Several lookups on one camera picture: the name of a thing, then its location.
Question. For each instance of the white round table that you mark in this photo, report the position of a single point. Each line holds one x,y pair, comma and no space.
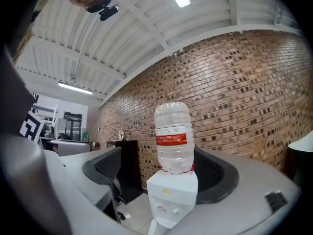
302,142

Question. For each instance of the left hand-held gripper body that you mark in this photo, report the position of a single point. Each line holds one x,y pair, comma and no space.
30,126

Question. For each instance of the black head-mounted camera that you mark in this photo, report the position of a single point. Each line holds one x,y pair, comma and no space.
108,12

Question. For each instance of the white metal shelf rack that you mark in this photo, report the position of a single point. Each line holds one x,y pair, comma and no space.
49,121

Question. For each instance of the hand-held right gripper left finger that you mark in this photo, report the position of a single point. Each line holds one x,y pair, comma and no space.
80,204

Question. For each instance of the clear water bottle red label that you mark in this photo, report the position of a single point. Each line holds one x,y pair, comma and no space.
174,136

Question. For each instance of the green bottle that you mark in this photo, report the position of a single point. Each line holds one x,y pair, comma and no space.
85,136

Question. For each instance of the small silver ornament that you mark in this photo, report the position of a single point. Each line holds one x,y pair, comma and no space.
122,135

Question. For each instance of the black cabinet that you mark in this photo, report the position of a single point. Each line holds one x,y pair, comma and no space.
129,165

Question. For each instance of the white water dispenser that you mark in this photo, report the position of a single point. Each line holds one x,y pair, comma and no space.
171,192

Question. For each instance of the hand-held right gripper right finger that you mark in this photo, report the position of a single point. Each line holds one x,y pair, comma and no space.
244,192

